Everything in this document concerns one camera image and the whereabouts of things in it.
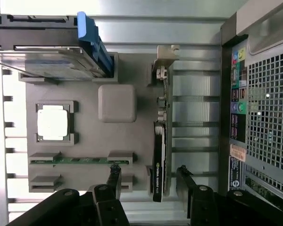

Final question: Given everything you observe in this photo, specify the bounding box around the green RAM stick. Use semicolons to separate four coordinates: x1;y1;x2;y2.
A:
30;157;129;165

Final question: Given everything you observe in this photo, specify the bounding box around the hard disk with blue caddy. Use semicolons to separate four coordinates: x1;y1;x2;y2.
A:
0;11;116;79

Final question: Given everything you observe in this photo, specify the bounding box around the black open PC case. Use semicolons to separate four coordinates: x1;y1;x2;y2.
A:
220;0;283;209

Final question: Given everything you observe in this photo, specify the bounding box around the silver CPU chip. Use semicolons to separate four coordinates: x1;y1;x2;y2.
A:
37;105;69;142

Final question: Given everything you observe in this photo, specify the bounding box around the grey plastic parts rack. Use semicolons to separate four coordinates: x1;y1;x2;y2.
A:
18;51;173;196

